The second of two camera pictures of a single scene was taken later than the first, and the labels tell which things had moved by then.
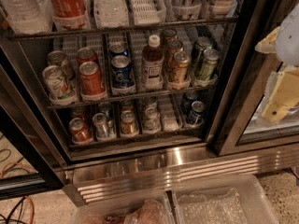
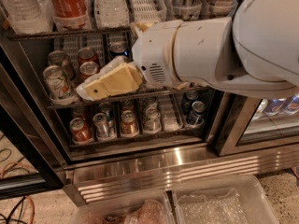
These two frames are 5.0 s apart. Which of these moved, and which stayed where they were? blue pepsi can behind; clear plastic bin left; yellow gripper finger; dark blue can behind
Moved: yellow gripper finger
Stayed: clear plastic bin left; blue pepsi can behind; dark blue can behind
